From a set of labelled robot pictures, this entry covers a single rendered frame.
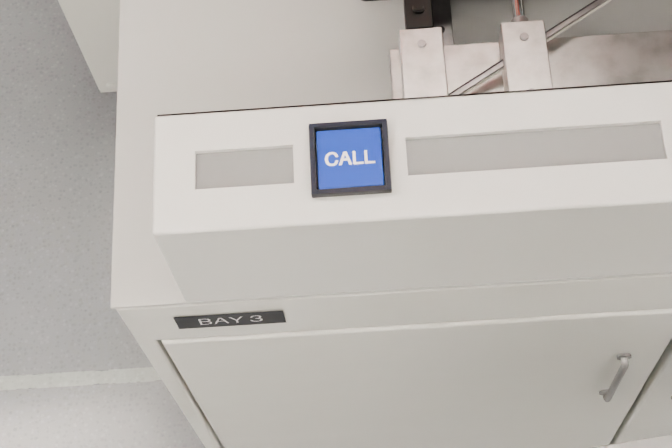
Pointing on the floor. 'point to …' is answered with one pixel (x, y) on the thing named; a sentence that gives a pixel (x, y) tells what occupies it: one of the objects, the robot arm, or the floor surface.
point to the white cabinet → (422, 366)
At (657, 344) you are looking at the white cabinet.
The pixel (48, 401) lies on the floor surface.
